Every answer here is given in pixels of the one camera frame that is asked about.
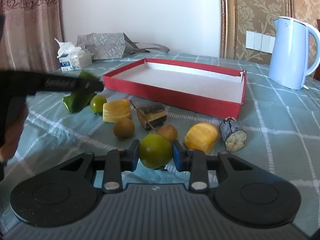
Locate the brown longan fruit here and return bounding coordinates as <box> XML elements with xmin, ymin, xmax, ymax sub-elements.
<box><xmin>113</xmin><ymin>118</ymin><xmax>135</xmax><ymax>139</ymax></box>

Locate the longan with stem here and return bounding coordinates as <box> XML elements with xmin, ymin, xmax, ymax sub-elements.
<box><xmin>157</xmin><ymin>124</ymin><xmax>178</xmax><ymax>142</ymax></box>

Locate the cucumber piece tapered end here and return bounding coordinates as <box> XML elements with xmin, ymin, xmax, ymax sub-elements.
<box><xmin>46</xmin><ymin>70</ymin><xmax>104</xmax><ymax>113</ymax></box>

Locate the person left hand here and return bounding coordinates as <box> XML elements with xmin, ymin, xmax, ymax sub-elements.
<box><xmin>1</xmin><ymin>104</ymin><xmax>28</xmax><ymax>163</ymax></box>

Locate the tissue pack with cat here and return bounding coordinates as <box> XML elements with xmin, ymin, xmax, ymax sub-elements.
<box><xmin>54</xmin><ymin>38</ymin><xmax>92</xmax><ymax>72</ymax></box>

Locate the pink patterned curtain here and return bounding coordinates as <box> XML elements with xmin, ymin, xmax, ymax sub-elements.
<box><xmin>1</xmin><ymin>0</ymin><xmax>62</xmax><ymax>72</ymax></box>

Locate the red shallow box tray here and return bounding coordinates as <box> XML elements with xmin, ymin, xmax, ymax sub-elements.
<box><xmin>103</xmin><ymin>58</ymin><xmax>247</xmax><ymax>119</ymax></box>

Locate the grey patterned paper bag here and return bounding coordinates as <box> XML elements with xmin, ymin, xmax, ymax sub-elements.
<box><xmin>76</xmin><ymin>33</ymin><xmax>170</xmax><ymax>60</ymax></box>

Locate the light blue electric kettle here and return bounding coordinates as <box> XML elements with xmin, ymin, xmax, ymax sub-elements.
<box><xmin>268</xmin><ymin>16</ymin><xmax>319</xmax><ymax>90</ymax></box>

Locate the white wall switch panel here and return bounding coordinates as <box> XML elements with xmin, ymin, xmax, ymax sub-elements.
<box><xmin>245</xmin><ymin>31</ymin><xmax>276</xmax><ymax>54</ymax></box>

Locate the gold picture frame moulding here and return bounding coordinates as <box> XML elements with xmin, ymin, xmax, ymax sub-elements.
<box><xmin>220</xmin><ymin>0</ymin><xmax>294</xmax><ymax>64</ymax></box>

